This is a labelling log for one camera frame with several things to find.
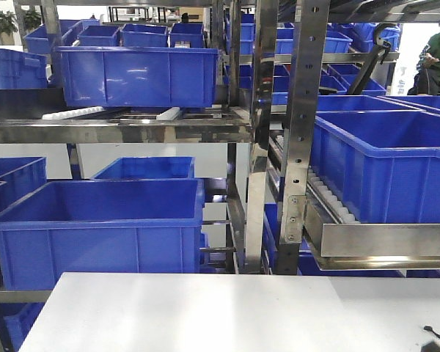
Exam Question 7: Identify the blue bin behind lower left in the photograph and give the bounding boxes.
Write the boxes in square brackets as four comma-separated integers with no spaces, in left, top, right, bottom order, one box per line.
[92,156,195,180]

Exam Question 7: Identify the large blue bin lower left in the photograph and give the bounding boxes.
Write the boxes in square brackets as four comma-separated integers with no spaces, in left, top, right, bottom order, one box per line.
[0,178,205,290]

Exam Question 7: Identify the steel shelving rack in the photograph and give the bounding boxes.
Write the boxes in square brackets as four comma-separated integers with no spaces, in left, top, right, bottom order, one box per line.
[0,1,440,351]

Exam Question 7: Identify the blue crate far left upper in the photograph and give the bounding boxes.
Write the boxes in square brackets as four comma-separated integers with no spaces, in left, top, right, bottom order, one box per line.
[0,48,48,89]

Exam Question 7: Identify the white roller track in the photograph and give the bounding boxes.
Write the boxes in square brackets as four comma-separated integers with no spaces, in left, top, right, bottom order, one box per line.
[307,169,360,224]

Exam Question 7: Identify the potted plant top left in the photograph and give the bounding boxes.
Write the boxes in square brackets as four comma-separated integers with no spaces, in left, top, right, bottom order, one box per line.
[0,10,18,45]

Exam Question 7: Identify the blue bin left edge lower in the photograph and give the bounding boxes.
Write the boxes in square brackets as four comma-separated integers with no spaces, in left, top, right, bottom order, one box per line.
[0,157,47,212]

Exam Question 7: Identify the person in green shirt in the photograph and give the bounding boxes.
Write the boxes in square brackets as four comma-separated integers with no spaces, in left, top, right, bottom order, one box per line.
[407,32,440,96]

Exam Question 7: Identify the large blue bin upper shelf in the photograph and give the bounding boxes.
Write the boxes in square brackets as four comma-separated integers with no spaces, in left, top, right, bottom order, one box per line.
[56,46,219,108]

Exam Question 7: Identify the large blue bin shelf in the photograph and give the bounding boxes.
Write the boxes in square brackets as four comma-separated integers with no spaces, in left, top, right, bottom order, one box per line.
[56,46,219,108]
[310,111,440,223]

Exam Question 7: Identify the large blue bin right shelf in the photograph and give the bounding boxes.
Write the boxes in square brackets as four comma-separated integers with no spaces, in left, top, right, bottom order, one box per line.
[310,111,440,223]

